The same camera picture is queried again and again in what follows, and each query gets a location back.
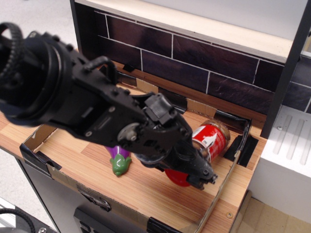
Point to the cardboard fence with black tape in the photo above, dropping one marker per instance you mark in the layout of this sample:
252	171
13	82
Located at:
168	207

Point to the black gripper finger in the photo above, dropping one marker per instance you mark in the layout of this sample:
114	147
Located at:
185	166

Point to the purple toy eggplant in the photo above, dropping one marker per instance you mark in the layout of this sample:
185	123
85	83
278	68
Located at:
120	160

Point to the white toy sink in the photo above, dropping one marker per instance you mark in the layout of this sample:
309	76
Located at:
282	178

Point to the black cabinet under table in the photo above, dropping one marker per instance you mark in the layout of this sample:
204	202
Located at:
75	208

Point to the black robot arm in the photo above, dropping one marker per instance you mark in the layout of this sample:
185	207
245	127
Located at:
44	81

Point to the basil bottle red lid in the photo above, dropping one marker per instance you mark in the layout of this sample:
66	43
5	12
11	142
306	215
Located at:
211	138

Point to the dark brick backsplash shelf unit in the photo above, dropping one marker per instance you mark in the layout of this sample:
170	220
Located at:
231	68

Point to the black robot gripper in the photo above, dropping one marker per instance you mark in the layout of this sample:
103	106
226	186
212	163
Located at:
96	110

